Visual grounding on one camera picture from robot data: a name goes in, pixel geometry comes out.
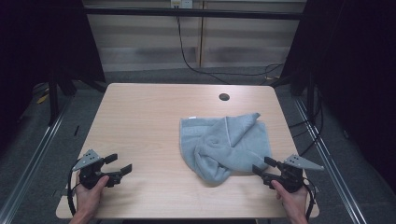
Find right hand-held gripper black cable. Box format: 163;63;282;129
302;182;318;222

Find left hand-held gripper black cable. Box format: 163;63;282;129
66;160;83;217

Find grey-blue towel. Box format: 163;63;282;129
178;112;274;185

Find black stand post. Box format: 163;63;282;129
48;72;61;127
305;72;316;123

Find black floor cables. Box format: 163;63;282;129
287;88;325;157

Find dark curtain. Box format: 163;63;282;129
0;0;106;155
279;0;396;195

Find person's left hand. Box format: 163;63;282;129
75;175;111;217

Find person's right hand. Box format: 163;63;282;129
271;179;310;217

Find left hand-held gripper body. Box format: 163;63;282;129
71;148;124;190

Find metal floor rail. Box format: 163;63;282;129
0;101;71;224
293;96;369;224

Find hand-held gripper black cable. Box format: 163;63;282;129
66;160;83;217
302;182;318;222

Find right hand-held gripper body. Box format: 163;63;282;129
261;154;325;194

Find black horizontal frame bar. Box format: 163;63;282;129
83;7;307;21

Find long black wall cable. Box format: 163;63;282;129
176;15;285;86

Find white wall outlet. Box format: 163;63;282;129
170;0;194;9

